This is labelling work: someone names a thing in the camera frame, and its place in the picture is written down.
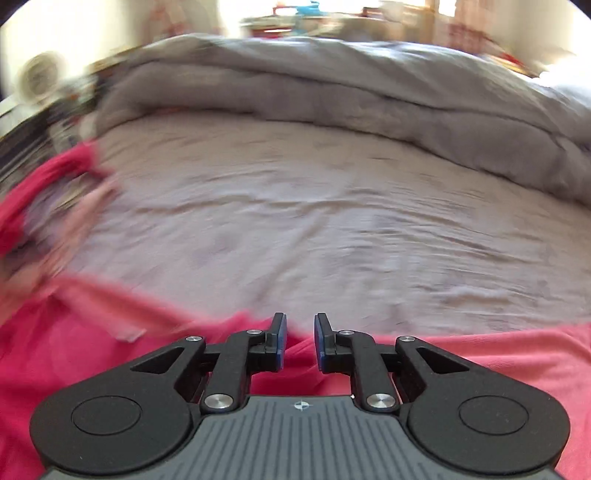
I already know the folded light pink garment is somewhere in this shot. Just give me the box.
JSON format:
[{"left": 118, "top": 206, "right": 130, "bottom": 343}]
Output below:
[{"left": 1, "top": 174, "right": 118, "bottom": 316}]

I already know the folded red garment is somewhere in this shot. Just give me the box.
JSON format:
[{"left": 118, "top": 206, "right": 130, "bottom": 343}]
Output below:
[{"left": 0, "top": 143, "right": 111, "bottom": 256}]

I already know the white bed sheet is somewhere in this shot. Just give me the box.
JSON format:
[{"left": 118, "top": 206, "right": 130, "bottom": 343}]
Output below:
[{"left": 71, "top": 112, "right": 590, "bottom": 335}]

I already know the cluttered side shelf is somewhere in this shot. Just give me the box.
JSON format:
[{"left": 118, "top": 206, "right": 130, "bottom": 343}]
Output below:
[{"left": 0, "top": 50, "right": 107, "bottom": 195}]

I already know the pink blanket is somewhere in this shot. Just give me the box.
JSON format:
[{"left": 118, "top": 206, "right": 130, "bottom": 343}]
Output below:
[{"left": 0, "top": 271, "right": 591, "bottom": 480}]

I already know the grey quilt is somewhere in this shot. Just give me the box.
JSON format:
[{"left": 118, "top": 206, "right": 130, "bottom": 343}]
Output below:
[{"left": 96, "top": 34, "right": 590, "bottom": 205}]

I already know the crimson red t-shirt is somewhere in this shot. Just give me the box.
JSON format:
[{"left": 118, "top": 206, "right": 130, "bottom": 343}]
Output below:
[{"left": 0, "top": 294, "right": 352, "bottom": 480}]

